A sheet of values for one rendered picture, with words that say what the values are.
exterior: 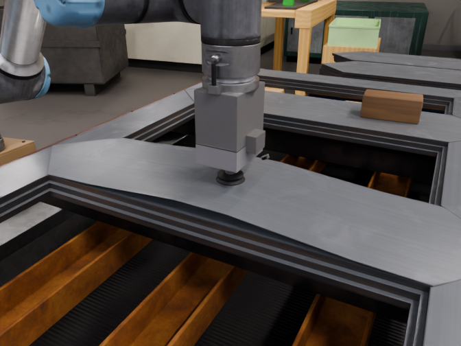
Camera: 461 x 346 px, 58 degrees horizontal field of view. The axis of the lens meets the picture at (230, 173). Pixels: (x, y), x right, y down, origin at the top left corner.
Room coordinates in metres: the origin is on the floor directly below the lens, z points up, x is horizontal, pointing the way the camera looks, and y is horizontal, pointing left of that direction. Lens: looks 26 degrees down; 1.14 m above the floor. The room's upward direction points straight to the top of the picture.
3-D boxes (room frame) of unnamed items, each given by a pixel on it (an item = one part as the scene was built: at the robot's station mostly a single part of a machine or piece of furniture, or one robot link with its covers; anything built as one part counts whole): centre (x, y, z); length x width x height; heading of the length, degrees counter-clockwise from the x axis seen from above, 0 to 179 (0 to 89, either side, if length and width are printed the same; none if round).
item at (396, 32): (6.11, -1.77, 0.34); 1.69 x 1.55 x 0.69; 69
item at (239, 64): (0.54, 0.00, 1.03); 0.08 x 0.08 x 0.05
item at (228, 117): (0.53, -0.01, 0.95); 0.10 x 0.09 x 0.16; 62
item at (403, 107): (0.88, -0.35, 0.87); 0.12 x 0.06 x 0.05; 67
